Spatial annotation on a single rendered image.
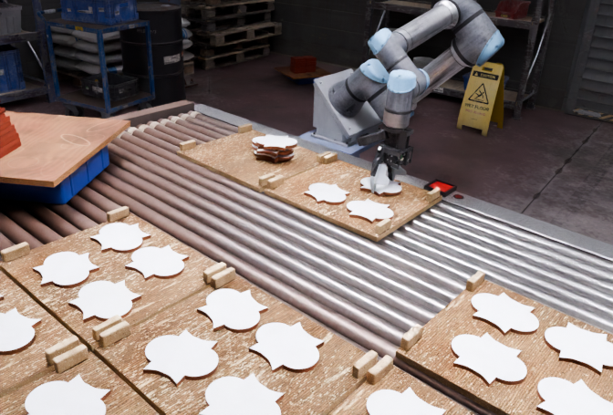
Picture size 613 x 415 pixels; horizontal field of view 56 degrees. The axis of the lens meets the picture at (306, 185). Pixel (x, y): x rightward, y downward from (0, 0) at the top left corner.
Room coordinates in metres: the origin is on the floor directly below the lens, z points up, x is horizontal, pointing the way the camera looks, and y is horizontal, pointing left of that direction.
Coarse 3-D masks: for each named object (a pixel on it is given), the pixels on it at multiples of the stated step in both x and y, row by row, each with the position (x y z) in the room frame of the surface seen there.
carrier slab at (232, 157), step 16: (208, 144) 1.91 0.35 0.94; (224, 144) 1.92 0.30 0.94; (240, 144) 1.93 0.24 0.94; (192, 160) 1.78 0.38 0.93; (208, 160) 1.77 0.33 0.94; (224, 160) 1.78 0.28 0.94; (240, 160) 1.78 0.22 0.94; (304, 160) 1.81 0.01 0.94; (224, 176) 1.67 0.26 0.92; (240, 176) 1.65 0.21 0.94; (256, 176) 1.65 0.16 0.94; (288, 176) 1.67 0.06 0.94
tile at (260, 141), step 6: (258, 138) 1.81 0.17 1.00; (264, 138) 1.82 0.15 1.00; (270, 138) 1.82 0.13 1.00; (276, 138) 1.82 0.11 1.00; (282, 138) 1.82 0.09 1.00; (288, 138) 1.83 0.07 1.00; (258, 144) 1.77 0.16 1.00; (264, 144) 1.76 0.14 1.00; (270, 144) 1.76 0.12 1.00; (276, 144) 1.76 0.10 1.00; (282, 144) 1.76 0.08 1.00; (288, 144) 1.77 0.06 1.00; (294, 144) 1.77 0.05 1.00
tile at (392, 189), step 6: (366, 180) 1.64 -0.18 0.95; (366, 186) 1.59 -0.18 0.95; (378, 186) 1.59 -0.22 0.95; (384, 186) 1.59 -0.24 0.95; (390, 186) 1.59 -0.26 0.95; (396, 186) 1.59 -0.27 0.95; (378, 192) 1.54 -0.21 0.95; (384, 192) 1.55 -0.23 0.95; (390, 192) 1.55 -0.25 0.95; (396, 192) 1.55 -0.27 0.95
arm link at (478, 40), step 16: (480, 16) 1.92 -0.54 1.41; (464, 32) 1.92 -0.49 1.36; (480, 32) 1.90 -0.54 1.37; (496, 32) 1.91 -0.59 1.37; (448, 48) 2.00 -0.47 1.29; (464, 48) 1.92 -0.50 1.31; (480, 48) 1.89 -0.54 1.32; (496, 48) 1.89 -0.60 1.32; (432, 64) 2.01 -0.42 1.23; (448, 64) 1.96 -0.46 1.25; (464, 64) 1.93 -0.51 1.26; (480, 64) 1.90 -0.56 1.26; (432, 80) 1.99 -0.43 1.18; (384, 96) 2.08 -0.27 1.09
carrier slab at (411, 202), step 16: (304, 176) 1.67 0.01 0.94; (320, 176) 1.68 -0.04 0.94; (336, 176) 1.68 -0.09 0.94; (352, 176) 1.69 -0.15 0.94; (368, 176) 1.69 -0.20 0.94; (272, 192) 1.54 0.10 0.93; (288, 192) 1.55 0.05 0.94; (352, 192) 1.56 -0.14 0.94; (368, 192) 1.57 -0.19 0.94; (416, 192) 1.58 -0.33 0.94; (304, 208) 1.46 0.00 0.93; (320, 208) 1.45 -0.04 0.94; (336, 208) 1.46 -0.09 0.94; (400, 208) 1.47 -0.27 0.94; (416, 208) 1.48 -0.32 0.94; (352, 224) 1.36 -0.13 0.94; (368, 224) 1.37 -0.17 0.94; (400, 224) 1.39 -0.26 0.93
